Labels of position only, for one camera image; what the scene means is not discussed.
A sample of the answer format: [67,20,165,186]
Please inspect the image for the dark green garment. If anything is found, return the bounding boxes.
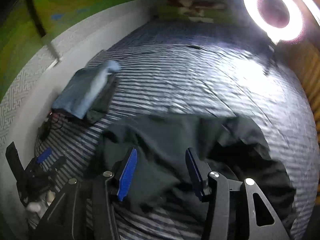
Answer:
[85,114,296,230]

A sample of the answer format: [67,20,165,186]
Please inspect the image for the white gloved left hand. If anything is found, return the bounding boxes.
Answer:
[26,190,56,218]

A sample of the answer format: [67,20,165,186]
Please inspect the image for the black power adapter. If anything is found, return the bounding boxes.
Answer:
[38,121,51,141]

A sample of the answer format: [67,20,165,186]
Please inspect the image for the folded dark grey knit garment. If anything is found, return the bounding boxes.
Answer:
[84,74,119,124]

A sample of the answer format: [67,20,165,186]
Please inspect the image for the folded light blue garment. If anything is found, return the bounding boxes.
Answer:
[52,60,121,122]

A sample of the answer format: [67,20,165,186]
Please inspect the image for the black tripod stand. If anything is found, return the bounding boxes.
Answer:
[264,41,278,76]

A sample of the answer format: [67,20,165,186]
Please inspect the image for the blue white striped quilt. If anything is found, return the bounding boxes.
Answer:
[35,21,318,239]

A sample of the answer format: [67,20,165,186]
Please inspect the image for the folded green floral blankets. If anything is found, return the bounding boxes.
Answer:
[157,0,234,24]

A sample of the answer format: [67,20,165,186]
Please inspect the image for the black adapter cable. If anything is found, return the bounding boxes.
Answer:
[35,112,73,156]

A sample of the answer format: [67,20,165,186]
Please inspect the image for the wooden slatted bed rail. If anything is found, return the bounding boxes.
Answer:
[285,39,320,136]

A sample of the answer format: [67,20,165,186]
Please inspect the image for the white ring light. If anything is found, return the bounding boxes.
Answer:
[244,0,304,43]

